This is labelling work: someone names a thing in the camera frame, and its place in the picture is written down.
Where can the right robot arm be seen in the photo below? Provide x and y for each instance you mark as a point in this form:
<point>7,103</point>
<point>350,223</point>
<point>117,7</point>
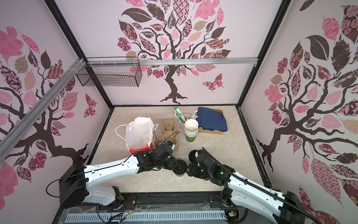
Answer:
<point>239,191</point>

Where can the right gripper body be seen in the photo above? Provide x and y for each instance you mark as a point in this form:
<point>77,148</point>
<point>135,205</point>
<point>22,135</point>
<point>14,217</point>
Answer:
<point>191,169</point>

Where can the brown pulp cup carrier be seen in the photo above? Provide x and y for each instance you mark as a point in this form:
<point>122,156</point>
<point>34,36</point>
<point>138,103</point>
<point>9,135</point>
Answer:
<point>170,132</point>

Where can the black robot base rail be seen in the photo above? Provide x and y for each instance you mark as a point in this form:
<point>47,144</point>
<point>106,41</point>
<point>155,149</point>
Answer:
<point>133,200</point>

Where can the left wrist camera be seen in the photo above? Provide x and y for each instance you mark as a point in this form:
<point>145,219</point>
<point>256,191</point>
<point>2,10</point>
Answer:
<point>170,144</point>

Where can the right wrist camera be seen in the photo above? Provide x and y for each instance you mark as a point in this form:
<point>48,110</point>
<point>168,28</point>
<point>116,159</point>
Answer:
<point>199,154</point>

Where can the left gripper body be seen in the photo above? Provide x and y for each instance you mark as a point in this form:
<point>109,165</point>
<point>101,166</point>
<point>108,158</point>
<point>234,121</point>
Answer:
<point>168,164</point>

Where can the brown cardboard box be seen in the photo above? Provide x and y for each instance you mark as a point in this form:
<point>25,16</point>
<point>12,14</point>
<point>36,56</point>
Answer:
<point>201,130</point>

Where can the stack of paper cups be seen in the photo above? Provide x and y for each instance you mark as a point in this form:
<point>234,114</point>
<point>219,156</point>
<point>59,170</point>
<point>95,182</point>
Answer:
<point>191,129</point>

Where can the aluminium rail back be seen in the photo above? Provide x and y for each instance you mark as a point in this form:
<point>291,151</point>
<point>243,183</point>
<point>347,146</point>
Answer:
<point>240,60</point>

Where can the pink straw holder cup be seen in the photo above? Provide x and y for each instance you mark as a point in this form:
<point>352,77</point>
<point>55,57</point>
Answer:
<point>182,125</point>

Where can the aluminium rail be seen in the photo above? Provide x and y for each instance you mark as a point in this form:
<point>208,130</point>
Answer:
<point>240,60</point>
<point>14,136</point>

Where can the aluminium rail left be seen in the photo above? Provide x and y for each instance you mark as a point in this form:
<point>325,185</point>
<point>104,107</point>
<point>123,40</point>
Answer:
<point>14,136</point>

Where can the red and white paper bag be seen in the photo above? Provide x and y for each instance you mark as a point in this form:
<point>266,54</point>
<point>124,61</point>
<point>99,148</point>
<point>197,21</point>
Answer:
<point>139,134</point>

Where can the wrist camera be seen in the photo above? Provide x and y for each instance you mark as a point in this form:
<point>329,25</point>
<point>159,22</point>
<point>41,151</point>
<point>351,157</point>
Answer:
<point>199,154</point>
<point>170,144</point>

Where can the black wire basket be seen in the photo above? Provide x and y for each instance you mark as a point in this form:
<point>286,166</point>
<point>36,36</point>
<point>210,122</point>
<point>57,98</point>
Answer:
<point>111,72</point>

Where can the black plastic cup lid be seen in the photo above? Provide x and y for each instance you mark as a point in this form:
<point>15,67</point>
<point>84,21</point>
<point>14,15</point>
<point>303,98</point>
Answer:
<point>180,167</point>

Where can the white slotted cable duct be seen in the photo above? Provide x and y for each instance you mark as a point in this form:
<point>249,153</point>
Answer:
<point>89,218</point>

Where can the dark blue napkin stack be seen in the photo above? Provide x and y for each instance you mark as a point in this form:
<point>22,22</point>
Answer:
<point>211,120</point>

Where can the white paper cup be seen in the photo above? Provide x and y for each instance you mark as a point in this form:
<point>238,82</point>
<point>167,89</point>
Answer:
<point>179,174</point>

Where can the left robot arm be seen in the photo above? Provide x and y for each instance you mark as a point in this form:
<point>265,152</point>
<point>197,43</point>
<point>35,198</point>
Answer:
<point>80,183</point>

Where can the green wrapped straw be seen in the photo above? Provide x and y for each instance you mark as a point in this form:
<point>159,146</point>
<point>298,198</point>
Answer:
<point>179,114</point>

